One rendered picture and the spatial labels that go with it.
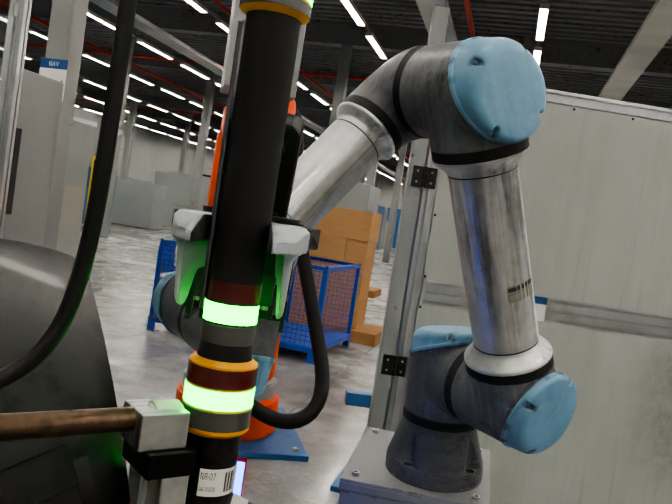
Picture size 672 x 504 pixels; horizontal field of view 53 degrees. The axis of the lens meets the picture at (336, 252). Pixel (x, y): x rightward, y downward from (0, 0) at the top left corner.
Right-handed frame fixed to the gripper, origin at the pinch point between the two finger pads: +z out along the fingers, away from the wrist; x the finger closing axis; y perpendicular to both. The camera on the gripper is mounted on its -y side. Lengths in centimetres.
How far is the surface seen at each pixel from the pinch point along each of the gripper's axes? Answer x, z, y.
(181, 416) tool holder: 1.5, 0.0, 11.3
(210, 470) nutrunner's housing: -0.5, -1.2, 14.7
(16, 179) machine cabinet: 183, -409, 6
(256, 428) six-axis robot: 6, -374, 134
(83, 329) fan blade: 10.2, -8.5, 8.9
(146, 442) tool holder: 3.0, 1.1, 12.7
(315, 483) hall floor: -32, -330, 146
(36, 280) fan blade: 14.3, -9.6, 6.2
